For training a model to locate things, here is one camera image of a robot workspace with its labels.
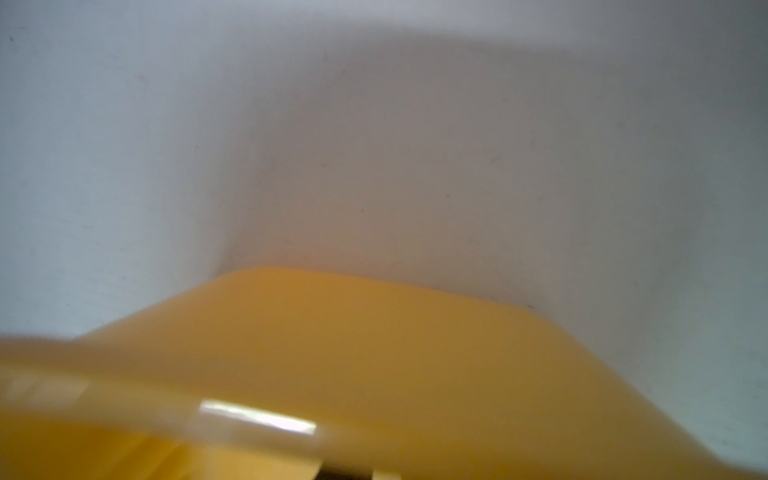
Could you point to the yellow plastic storage box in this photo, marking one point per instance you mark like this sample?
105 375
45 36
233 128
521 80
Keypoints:
275 373

